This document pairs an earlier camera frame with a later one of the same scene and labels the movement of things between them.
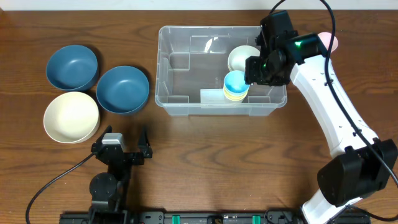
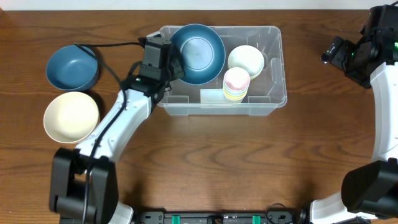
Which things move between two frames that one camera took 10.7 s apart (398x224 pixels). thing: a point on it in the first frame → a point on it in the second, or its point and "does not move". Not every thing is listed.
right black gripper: [253, 73] → [341, 60]
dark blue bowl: [71, 67] does not move
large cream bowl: [71, 117] does not move
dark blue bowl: [122, 89] → [203, 51]
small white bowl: [236, 60] does not move
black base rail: [180, 217] does not move
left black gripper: [143, 149] → [179, 72]
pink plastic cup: [325, 38] → [236, 79]
